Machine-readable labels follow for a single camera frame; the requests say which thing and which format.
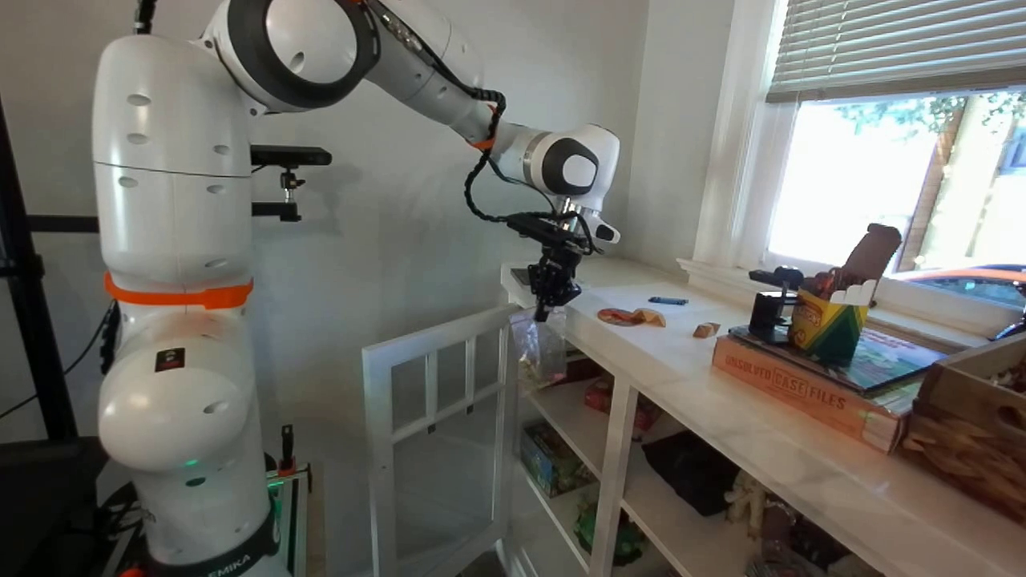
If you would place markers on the black camera on stand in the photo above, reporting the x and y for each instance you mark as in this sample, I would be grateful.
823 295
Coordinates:
288 157

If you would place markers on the clear plastic zip bag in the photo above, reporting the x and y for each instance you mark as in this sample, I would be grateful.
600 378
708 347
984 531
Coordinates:
538 350

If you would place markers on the black jar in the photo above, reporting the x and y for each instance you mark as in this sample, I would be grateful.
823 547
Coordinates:
772 305

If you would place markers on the brown food on plate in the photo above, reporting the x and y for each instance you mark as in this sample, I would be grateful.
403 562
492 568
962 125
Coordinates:
629 319

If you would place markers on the window blind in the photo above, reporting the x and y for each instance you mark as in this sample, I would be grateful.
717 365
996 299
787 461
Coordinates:
845 48

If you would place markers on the white cabinet door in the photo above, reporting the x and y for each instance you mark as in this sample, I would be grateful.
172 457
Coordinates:
439 443

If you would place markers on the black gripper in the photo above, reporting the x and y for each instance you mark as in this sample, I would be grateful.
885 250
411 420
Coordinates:
561 250

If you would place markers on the white shelf cabinet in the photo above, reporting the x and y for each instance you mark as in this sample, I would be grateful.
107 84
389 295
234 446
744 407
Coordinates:
895 517

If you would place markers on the blue pen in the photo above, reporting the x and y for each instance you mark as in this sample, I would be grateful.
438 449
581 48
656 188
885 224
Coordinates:
662 299

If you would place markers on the small brown item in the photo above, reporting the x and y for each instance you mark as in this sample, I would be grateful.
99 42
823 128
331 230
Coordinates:
702 332

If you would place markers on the wooden crate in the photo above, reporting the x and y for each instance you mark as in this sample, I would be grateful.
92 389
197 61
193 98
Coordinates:
969 425

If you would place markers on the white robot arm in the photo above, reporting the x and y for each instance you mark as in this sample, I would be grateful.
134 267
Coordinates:
173 128

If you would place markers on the crayon box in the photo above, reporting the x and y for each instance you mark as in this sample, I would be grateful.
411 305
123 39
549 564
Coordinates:
826 332

